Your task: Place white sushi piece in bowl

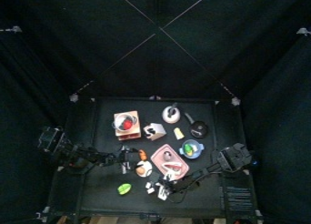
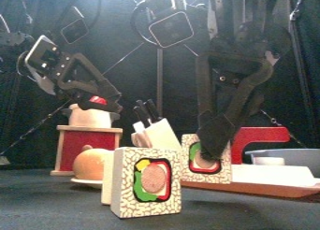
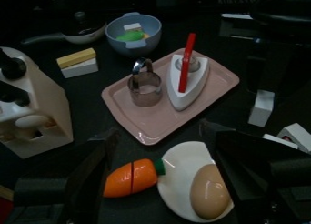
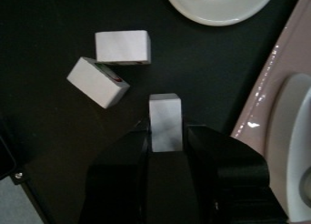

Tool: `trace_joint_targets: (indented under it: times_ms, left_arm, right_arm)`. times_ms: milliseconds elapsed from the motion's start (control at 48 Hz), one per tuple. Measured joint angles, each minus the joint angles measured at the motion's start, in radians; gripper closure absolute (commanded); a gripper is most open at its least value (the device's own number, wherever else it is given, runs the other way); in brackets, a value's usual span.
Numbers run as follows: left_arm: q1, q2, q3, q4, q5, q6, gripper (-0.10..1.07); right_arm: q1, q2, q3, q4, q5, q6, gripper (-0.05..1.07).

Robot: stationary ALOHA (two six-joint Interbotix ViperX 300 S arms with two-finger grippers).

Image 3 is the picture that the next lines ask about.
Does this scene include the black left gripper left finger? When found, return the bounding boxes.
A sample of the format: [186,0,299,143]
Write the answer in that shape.
[64,128,122,224]

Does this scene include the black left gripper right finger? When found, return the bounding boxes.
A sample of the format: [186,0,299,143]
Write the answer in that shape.
[199,117,311,224]

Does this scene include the yellow and white sushi piece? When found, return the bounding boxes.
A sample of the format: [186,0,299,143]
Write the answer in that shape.
[56,47,100,79]

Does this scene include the orange toy carrot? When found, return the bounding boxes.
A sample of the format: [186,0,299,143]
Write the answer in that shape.
[102,158,169,199]

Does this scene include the brown toy egg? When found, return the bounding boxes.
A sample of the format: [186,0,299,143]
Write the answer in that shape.
[189,163,233,220]

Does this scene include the white block with red mark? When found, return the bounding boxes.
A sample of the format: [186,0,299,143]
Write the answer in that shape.
[277,122,311,153]

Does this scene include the white plate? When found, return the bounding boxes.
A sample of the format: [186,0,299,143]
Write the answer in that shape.
[155,140,237,224]

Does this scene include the white rectangular block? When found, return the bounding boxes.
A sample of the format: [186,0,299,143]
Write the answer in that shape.
[247,88,277,128]

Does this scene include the beige toy knife block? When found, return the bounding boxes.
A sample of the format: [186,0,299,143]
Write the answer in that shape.
[0,46,75,159]

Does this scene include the pink plastic tray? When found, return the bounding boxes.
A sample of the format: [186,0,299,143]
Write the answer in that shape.
[100,47,241,147]

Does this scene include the green toy vegetable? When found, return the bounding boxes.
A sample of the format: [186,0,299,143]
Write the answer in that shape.
[115,30,147,43]

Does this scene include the white toy iron red handle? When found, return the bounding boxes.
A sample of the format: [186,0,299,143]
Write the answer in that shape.
[166,32,211,112]

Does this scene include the light blue bowl with handles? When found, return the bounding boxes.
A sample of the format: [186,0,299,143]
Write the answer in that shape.
[104,12,163,57]

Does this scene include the grey toy pan with handle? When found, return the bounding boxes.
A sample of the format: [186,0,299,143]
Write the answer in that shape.
[20,11,110,46]

